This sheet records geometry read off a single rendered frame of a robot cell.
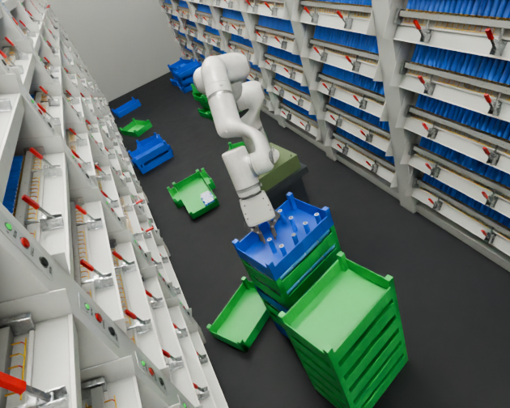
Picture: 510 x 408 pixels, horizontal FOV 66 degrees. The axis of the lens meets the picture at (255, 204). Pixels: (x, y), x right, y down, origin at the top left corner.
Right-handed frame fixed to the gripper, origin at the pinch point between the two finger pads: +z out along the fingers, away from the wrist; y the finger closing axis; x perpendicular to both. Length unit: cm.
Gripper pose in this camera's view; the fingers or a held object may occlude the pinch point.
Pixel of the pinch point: (267, 235)
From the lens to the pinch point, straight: 135.8
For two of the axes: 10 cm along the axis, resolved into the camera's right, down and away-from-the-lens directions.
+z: 3.7, 9.1, 1.9
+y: -9.3, 3.7, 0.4
